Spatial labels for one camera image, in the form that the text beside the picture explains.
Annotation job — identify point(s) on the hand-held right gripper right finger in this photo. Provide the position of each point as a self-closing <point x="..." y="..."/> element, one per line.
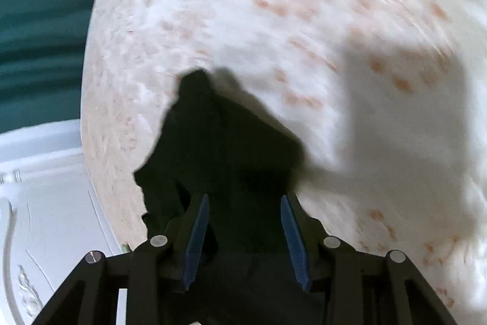
<point x="295" y="237"/>

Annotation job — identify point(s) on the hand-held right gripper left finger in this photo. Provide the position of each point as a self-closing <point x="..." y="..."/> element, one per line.
<point x="198" y="237"/>

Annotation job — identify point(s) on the teal curtain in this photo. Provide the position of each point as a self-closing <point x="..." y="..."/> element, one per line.
<point x="38" y="62"/>

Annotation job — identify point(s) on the black ribbed pants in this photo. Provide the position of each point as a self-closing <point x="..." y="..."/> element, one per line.
<point x="228" y="157"/>

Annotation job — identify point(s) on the beige floral mattress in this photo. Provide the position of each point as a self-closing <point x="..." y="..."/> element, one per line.
<point x="304" y="5"/>

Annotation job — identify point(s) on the white carved headboard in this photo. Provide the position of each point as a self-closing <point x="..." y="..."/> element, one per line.
<point x="45" y="214"/>

